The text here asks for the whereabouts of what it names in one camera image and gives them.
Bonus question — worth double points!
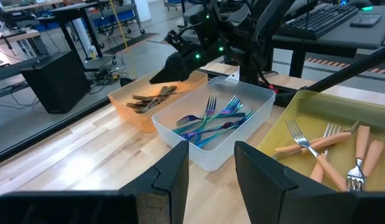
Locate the black phone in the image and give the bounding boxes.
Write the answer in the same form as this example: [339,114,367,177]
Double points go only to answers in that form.
[349,13,383,29]

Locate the black floor cabinet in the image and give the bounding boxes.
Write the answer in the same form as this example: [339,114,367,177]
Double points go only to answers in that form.
[19,49,91,114]

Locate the white mounting bracket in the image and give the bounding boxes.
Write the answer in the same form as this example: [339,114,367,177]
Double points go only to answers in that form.
[221,64,242,82]

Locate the black computer mouse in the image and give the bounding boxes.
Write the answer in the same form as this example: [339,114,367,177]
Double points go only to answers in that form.
[346,0,374,12]

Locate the yellow plastic bin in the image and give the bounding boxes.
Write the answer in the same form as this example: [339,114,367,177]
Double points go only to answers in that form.
[256,89,385,193]

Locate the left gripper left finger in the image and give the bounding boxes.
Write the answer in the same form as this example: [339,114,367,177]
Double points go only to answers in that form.
[118,140,190,224]

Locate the peach-handled silver fork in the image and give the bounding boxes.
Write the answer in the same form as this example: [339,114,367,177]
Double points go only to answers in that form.
[284,119,349,193]
[350,139,385,193]
[309,123,341,185]
[300,120,361,154]
[271,136,319,160]
[346,124,371,193]

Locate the floor cable pile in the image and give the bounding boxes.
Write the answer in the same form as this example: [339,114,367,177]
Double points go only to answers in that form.
[89,67,137,94]

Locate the black workbench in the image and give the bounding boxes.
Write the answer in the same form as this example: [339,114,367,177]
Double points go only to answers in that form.
[48,1,103,60]

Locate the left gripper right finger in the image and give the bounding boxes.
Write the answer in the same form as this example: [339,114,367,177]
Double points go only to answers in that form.
[234,140,335,224]

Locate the black keyboard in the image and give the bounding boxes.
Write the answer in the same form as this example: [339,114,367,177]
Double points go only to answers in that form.
[277,2,360,41]

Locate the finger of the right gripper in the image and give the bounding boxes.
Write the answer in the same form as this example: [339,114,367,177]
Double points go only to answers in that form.
[148,51,195,85]

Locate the orange plastic bin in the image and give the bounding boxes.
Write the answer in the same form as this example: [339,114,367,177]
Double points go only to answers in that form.
[107,70,209,134]

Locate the striped floor mat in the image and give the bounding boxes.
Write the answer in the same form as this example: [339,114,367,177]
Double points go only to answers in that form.
[102,32,161,56]

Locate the clear plastic bin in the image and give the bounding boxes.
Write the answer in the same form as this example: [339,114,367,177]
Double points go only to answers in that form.
[151,75,277,172]

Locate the black diagonal support bar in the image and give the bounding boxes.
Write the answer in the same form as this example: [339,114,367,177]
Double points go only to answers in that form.
[274,43,385,109]

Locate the yellow hanging cable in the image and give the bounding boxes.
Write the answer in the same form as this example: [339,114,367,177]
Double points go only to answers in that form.
[108,0,131,52]

